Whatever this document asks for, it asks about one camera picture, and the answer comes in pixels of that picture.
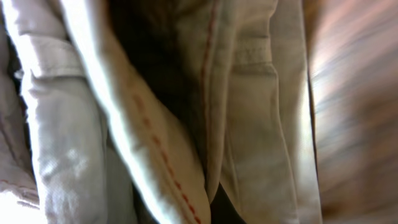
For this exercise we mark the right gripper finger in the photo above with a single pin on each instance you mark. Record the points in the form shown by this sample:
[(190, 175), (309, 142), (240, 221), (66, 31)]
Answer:
[(222, 210)]

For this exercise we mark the beige khaki shorts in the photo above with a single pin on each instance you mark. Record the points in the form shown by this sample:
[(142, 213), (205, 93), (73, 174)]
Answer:
[(136, 111)]

